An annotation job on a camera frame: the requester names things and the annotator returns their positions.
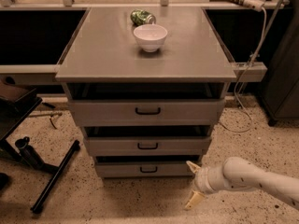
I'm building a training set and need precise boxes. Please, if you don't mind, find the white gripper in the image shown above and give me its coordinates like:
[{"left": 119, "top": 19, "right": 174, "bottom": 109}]
[{"left": 184, "top": 161, "right": 215, "bottom": 210}]

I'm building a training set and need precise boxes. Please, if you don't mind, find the grey bottom drawer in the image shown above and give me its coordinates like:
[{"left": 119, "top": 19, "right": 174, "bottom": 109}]
[{"left": 95, "top": 162, "right": 192, "bottom": 178}]

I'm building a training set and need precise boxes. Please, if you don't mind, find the grey drawer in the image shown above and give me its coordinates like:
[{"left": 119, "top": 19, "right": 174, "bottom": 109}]
[
  {"left": 69, "top": 99, "right": 225, "bottom": 127},
  {"left": 83, "top": 137, "right": 211, "bottom": 157},
  {"left": 95, "top": 162, "right": 192, "bottom": 178}
]

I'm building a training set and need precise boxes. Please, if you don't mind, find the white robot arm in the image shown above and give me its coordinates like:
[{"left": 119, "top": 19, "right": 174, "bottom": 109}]
[{"left": 185, "top": 157, "right": 299, "bottom": 210}]

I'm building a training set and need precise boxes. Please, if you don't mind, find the grey drawer cabinet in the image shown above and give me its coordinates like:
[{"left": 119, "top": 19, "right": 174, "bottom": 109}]
[{"left": 56, "top": 7, "right": 235, "bottom": 166}]

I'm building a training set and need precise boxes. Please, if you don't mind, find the grey middle drawer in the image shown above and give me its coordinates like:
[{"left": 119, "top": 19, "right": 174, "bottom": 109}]
[{"left": 83, "top": 137, "right": 211, "bottom": 157}]

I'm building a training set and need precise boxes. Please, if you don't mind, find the grey top drawer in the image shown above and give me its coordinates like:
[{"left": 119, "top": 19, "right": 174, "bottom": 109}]
[{"left": 69, "top": 99, "right": 225, "bottom": 127}]

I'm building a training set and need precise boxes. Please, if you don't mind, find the dark cabinet at right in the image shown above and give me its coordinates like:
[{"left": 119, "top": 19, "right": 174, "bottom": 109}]
[{"left": 258, "top": 0, "right": 299, "bottom": 126}]

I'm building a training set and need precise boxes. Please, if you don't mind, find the white ceramic bowl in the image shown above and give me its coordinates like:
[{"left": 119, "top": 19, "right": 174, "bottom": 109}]
[{"left": 133, "top": 24, "right": 168, "bottom": 52}]

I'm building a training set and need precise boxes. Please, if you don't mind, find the black stand with base bar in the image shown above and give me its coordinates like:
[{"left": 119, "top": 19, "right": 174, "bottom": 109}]
[{"left": 0, "top": 78, "right": 80, "bottom": 214}]

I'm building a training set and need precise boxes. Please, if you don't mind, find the grey side rail beam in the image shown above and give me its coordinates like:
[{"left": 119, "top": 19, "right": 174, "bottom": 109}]
[{"left": 231, "top": 62, "right": 267, "bottom": 82}]

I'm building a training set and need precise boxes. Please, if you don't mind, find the white cable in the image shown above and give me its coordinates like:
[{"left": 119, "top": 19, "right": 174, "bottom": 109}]
[{"left": 218, "top": 7, "right": 269, "bottom": 133}]

